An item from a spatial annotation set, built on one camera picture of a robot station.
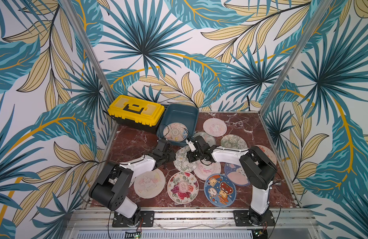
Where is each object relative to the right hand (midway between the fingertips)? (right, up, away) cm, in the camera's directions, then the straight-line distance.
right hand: (187, 155), depth 95 cm
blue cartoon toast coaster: (+18, -18, -11) cm, 28 cm away
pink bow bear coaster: (+53, 0, +3) cm, 53 cm away
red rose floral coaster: (-3, -16, -11) cm, 20 cm away
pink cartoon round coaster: (+10, -7, -4) cm, 13 cm away
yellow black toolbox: (-32, +27, +1) cm, 42 cm away
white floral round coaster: (-3, -4, -2) cm, 6 cm away
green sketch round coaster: (+32, +8, +9) cm, 34 cm away
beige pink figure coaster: (-21, -15, -10) cm, 28 cm away
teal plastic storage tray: (0, +27, +20) cm, 34 cm away
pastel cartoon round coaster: (-8, +14, +12) cm, 20 cm away
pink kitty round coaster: (+21, +18, +16) cm, 31 cm away
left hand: (-9, 0, -2) cm, 10 cm away
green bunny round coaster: (+14, +10, +9) cm, 20 cm away
